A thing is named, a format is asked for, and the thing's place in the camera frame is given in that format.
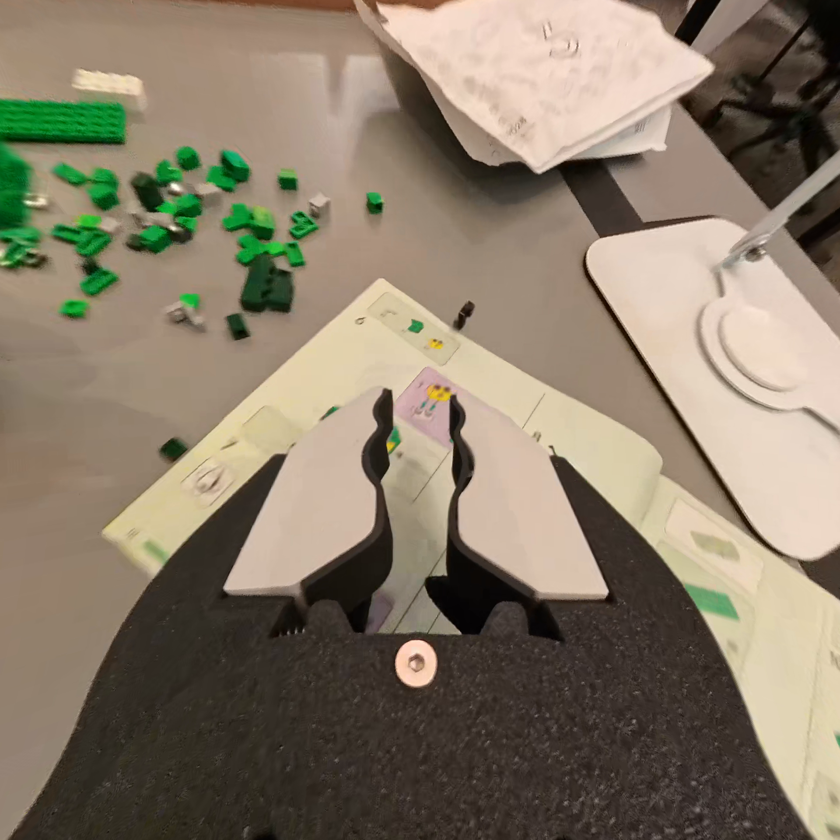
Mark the pile of small green bricks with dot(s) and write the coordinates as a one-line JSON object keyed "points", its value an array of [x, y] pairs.
{"points": [[170, 223]]}

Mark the black office chair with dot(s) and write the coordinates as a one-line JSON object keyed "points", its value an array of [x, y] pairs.
{"points": [[774, 98]]}

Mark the green studded plate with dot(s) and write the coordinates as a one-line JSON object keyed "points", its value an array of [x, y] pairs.
{"points": [[13, 187], [59, 121]]}

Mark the white lamp base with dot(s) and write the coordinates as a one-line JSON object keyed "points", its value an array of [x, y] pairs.
{"points": [[689, 394]]}

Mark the white studded brick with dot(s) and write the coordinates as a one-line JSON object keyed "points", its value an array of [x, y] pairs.
{"points": [[111, 88]]}

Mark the dark green small brick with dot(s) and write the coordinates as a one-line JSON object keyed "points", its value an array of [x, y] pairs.
{"points": [[172, 448]]}

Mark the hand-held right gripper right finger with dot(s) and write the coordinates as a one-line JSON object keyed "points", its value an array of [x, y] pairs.
{"points": [[525, 518]]}

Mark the toy brick instruction booklet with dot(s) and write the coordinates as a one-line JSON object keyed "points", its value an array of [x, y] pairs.
{"points": [[328, 354]]}

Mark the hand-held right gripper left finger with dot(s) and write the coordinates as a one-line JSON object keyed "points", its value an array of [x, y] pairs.
{"points": [[308, 512]]}

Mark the white numbered paper bag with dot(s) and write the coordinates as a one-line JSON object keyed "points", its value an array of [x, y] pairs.
{"points": [[538, 72]]}

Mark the small black brick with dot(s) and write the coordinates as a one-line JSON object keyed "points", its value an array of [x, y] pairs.
{"points": [[464, 315]]}

